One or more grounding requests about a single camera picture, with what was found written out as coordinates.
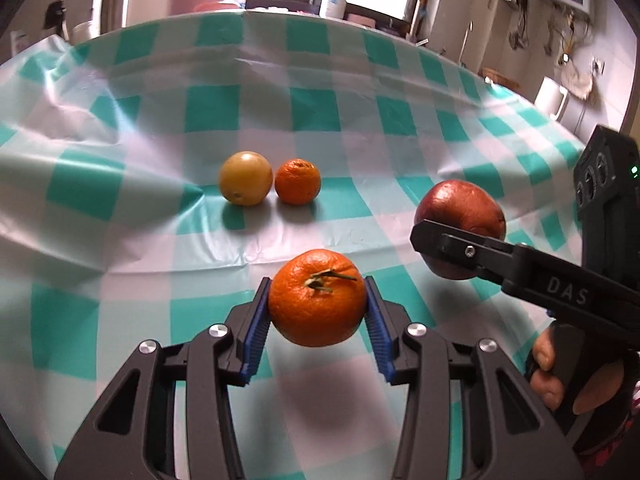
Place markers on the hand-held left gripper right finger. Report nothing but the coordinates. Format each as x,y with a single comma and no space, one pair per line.
378,332

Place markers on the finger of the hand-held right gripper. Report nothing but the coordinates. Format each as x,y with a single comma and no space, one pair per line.
530,270

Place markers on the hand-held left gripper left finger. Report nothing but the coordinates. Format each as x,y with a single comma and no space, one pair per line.
255,332

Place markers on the orange mandarin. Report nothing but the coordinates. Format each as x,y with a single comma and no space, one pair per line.
298,181
317,300

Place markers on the large red-brown round fruit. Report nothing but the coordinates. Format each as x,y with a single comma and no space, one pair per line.
460,205

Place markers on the person's right hand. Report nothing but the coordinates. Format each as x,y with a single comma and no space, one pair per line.
547,380

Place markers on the white mug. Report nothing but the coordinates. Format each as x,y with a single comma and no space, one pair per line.
551,100

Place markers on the white rag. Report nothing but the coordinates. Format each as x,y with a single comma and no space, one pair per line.
577,80

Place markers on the large striped yellow pepino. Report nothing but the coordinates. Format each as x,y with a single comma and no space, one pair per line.
246,178

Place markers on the wooden board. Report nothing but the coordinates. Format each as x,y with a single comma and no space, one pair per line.
502,80

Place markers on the teal checkered plastic tablecloth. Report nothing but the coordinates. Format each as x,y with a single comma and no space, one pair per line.
200,110

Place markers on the pink container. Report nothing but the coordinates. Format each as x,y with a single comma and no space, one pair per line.
217,6

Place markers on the white container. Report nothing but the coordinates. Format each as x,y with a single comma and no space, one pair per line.
84,32

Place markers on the black object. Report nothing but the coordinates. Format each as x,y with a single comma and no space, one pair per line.
56,17

